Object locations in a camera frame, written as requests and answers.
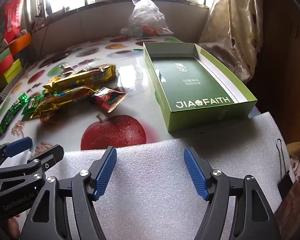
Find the pink yellow cloth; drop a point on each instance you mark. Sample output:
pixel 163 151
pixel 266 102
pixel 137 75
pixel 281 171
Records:
pixel 298 155

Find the red storage box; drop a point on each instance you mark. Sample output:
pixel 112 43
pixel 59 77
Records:
pixel 0 71

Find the yellow-green storage box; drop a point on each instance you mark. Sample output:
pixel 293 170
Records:
pixel 13 70

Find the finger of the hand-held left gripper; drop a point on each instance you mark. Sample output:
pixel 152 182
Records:
pixel 48 155
pixel 17 146

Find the small green snack packet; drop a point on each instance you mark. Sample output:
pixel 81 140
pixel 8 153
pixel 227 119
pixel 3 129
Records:
pixel 33 103

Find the clear plastic bag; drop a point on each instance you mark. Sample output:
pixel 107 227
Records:
pixel 145 15

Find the white foam sheet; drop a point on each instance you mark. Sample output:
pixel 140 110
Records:
pixel 150 180

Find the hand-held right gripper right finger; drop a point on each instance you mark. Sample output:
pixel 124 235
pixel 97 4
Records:
pixel 195 173

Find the cream patterned curtain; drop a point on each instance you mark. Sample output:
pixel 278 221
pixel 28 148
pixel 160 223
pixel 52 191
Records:
pixel 235 17

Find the red snack bag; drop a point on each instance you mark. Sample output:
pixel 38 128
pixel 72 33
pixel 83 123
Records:
pixel 15 17

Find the black binder clip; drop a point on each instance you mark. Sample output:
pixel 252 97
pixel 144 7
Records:
pixel 286 185

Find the long green snack packet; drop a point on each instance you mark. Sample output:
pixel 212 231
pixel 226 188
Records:
pixel 11 112

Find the dark wooden cabinet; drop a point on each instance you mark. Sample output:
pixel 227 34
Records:
pixel 285 55

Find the orange storage box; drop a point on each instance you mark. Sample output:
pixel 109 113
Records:
pixel 20 43

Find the green lid storage box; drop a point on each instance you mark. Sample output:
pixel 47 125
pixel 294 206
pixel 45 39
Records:
pixel 1 57

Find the person's left hand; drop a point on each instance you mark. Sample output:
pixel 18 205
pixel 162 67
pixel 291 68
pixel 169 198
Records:
pixel 15 227

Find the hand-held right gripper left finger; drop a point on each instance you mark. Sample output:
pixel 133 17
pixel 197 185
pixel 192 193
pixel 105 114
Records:
pixel 106 172

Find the long gold snack packet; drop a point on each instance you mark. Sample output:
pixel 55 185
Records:
pixel 60 100
pixel 77 80

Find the green cardboard box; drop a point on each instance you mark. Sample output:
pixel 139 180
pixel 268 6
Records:
pixel 202 80

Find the small red snack packet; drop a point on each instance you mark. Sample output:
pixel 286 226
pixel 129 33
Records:
pixel 110 100

